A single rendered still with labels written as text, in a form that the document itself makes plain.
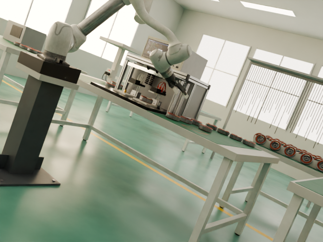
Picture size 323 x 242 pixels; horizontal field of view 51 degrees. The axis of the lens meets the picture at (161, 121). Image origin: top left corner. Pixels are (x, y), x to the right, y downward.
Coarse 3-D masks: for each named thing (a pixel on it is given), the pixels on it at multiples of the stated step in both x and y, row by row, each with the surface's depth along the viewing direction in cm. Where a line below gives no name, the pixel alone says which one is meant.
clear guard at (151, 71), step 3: (144, 66) 269; (141, 69) 266; (144, 69) 266; (150, 69) 265; (147, 72) 262; (150, 72) 262; (153, 72) 261; (156, 75) 257; (159, 75) 257; (180, 78) 273
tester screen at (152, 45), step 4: (148, 40) 302; (152, 40) 299; (148, 44) 301; (152, 44) 299; (156, 44) 296; (160, 44) 294; (164, 44) 292; (148, 48) 301; (152, 48) 298; (156, 48) 296; (160, 48) 293; (164, 48) 291; (144, 52) 302; (148, 56) 300
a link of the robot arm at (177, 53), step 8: (136, 0) 229; (136, 8) 232; (144, 8) 233; (144, 16) 232; (152, 24) 231; (160, 24) 230; (160, 32) 231; (168, 32) 229; (168, 40) 231; (176, 40) 229; (168, 48) 230; (176, 48) 226; (184, 48) 225; (168, 56) 230; (176, 56) 228; (184, 56) 227
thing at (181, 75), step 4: (128, 56) 308; (132, 56) 306; (136, 56) 303; (136, 60) 303; (140, 60) 300; (144, 60) 298; (148, 60) 295; (144, 64) 326; (148, 64) 295; (152, 64) 292; (176, 72) 278; (180, 72) 276; (180, 76) 276; (184, 76) 274; (188, 76) 274; (192, 76) 279; (188, 80) 276; (192, 80) 281; (196, 80) 286; (200, 80) 291; (196, 84) 288; (200, 84) 294; (204, 84) 299; (208, 84) 304; (208, 88) 307
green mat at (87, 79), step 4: (80, 76) 321; (84, 76) 341; (84, 80) 296; (88, 80) 314; (92, 80) 332; (96, 80) 353; (100, 80) 379; (100, 84) 324; (104, 84) 344; (120, 88) 373
